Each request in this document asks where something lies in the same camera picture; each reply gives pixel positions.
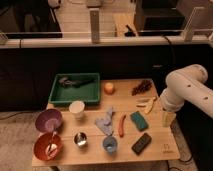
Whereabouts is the dark tool in tray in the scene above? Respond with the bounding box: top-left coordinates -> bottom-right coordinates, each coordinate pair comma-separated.
58,77 -> 93,88

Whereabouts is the light blue towel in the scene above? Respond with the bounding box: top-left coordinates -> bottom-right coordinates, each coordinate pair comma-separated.
95,107 -> 114,136

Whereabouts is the blue plastic cup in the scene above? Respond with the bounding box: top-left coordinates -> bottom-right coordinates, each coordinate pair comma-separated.
102,136 -> 118,154

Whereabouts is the banana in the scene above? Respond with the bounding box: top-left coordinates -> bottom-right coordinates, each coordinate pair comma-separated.
137,97 -> 156,114

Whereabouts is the red bowl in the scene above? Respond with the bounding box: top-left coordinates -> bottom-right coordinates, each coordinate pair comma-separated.
33,133 -> 63,161

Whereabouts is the purple bowl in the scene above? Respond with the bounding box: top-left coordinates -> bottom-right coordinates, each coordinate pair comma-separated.
35,108 -> 62,133

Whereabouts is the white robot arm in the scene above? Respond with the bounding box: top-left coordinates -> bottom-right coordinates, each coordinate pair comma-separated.
159,64 -> 213,127

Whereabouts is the black rectangular block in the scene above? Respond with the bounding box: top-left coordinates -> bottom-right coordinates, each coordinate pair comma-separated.
131,133 -> 152,155

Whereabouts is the teal sponge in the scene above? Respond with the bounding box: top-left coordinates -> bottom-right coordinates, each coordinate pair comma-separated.
130,111 -> 148,131

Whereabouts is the wooden table board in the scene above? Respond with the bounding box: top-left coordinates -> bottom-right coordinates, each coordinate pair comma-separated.
32,79 -> 180,167

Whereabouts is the white spoon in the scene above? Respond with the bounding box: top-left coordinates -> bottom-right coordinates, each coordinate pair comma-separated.
47,131 -> 57,155

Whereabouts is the green plastic tray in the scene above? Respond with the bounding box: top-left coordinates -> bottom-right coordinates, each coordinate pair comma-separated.
48,73 -> 101,106

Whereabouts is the purple grapes bunch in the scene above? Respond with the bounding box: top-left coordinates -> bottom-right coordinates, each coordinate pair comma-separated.
132,80 -> 152,95

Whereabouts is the small metal cup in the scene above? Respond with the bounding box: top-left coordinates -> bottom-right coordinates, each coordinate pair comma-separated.
74,132 -> 87,147

